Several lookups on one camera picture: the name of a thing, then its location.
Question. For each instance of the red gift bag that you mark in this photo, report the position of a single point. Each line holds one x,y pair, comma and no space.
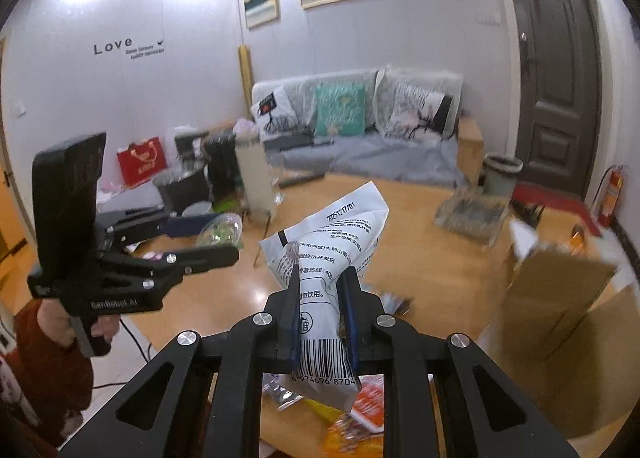
140,161

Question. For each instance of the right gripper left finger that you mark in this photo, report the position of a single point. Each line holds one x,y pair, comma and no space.
288,337

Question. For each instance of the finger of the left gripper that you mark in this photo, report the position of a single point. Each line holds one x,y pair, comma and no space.
175,264
125,227

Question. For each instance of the white thermos bottle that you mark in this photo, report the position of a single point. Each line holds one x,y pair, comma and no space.
256,178

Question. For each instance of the orange white snack packet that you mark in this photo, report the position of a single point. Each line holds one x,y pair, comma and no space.
370,402

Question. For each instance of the cardboard box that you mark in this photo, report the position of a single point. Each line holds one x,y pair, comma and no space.
567,338

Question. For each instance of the orange clear snack bag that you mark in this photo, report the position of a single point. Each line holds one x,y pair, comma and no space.
357,434

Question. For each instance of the glass ashtray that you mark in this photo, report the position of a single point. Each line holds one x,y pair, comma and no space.
477,217

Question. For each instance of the wooden side table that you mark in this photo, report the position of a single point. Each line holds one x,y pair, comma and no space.
471,150

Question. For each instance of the person's left hand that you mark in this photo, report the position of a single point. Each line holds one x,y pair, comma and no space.
55,323

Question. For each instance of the dark entrance door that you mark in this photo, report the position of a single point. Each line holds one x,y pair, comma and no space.
560,107

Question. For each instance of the white printed snack packet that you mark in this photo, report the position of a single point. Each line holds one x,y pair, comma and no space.
317,251

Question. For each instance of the grey sofa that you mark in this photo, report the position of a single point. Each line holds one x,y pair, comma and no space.
373,154

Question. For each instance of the grey trash bin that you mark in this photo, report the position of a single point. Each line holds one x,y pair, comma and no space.
501,173

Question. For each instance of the red doormat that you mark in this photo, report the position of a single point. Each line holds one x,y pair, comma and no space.
533,194

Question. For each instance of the white black cushion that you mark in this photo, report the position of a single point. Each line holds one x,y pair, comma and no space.
274,115

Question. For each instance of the white tree-print cushion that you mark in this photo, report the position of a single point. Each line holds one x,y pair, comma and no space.
419,115

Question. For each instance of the black kettle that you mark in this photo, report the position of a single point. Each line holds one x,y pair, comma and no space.
222,167

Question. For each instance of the red fire extinguisher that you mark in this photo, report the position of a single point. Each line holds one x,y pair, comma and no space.
608,194

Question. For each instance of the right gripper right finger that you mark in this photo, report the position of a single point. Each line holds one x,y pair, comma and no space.
359,310

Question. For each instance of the teal cushion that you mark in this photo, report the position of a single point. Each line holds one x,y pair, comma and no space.
341,109

